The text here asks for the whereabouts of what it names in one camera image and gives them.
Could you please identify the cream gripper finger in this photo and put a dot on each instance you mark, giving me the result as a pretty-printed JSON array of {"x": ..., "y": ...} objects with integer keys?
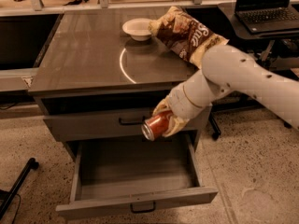
[
  {"x": 173, "y": 124},
  {"x": 161, "y": 107}
]

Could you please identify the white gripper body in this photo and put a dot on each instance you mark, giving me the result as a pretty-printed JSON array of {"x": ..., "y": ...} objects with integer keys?
[{"x": 177, "y": 103}]

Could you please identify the red coke can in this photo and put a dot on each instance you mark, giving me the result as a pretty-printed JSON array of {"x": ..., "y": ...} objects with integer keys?
[{"x": 157, "y": 125}]

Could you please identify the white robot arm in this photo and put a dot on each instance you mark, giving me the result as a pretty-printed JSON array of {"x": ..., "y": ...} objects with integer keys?
[{"x": 225, "y": 69}]

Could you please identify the closed grey top drawer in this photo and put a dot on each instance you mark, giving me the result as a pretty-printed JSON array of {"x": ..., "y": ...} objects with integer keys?
[{"x": 99, "y": 124}]

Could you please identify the grey drawer cabinet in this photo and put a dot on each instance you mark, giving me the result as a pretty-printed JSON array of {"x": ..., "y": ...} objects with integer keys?
[{"x": 93, "y": 65}]

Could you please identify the open grey middle drawer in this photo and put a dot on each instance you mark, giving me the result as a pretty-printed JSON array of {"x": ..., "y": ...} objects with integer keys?
[{"x": 118, "y": 176}]

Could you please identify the brown chip bag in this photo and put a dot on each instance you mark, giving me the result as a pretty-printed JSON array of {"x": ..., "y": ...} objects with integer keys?
[{"x": 186, "y": 36}]

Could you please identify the white bowl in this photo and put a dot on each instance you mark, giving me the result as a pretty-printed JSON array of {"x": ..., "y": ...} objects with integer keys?
[{"x": 138, "y": 29}]

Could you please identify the black laptop stand table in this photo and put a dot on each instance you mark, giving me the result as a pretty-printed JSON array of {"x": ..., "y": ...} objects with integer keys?
[{"x": 272, "y": 50}]

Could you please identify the black laptop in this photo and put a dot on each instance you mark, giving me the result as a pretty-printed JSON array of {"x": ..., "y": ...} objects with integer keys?
[{"x": 264, "y": 16}]

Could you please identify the black stand leg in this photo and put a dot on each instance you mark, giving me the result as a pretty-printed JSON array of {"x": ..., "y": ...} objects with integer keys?
[{"x": 7, "y": 197}]

